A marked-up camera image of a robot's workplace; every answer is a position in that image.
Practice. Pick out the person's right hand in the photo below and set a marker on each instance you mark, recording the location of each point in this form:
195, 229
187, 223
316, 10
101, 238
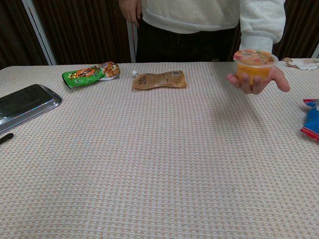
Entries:
131, 11

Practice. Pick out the person's left hand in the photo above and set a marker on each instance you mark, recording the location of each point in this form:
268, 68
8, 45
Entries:
264, 82

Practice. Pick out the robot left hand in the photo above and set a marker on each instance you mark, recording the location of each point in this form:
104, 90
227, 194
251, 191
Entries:
5, 138

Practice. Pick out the orange fruit jelly cup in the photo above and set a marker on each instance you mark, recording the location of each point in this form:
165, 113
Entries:
251, 66

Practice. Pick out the person's left forearm white sleeve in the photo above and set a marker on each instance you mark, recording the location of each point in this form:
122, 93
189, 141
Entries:
259, 27

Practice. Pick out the shiny metal tray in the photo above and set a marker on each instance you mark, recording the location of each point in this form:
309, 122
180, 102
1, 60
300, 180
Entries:
23, 105

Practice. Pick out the crumpled white paper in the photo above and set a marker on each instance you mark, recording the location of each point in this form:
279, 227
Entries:
302, 64

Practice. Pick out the blue and red snack bag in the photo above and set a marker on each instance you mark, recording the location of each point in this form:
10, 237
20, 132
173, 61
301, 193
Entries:
311, 119

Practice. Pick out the person in white sweater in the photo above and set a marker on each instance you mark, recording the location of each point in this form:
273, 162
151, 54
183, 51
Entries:
189, 27

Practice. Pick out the brown spout pouch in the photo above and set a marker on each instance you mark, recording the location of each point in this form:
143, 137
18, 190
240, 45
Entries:
159, 80

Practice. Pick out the green snack bag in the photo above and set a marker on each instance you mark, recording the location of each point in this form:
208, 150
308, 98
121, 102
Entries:
89, 74

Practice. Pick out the checkered tablecloth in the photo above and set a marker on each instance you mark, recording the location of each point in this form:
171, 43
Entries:
159, 154

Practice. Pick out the white partition post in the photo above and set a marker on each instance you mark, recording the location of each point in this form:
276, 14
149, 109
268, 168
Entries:
40, 32

